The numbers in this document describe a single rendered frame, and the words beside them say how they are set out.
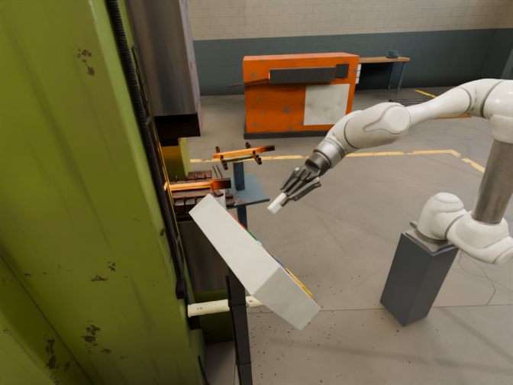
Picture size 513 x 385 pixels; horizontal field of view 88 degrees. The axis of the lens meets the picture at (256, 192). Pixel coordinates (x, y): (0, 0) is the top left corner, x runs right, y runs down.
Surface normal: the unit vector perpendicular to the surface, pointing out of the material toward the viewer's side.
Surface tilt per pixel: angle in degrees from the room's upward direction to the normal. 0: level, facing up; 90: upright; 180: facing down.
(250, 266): 30
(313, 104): 90
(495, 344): 0
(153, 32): 90
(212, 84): 90
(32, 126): 90
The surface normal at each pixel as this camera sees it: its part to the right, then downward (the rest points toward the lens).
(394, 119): 0.08, 0.08
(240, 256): -0.45, -0.59
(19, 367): 0.14, 0.51
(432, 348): -0.04, -0.86
